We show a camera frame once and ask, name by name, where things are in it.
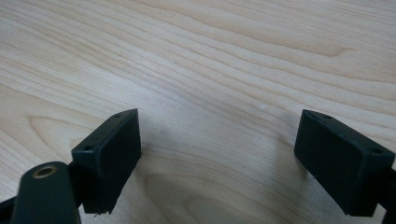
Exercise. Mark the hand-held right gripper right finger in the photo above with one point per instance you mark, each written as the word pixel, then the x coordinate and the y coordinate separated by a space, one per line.
pixel 339 161

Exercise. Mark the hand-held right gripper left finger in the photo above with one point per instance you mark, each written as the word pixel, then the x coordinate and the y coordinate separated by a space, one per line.
pixel 107 155

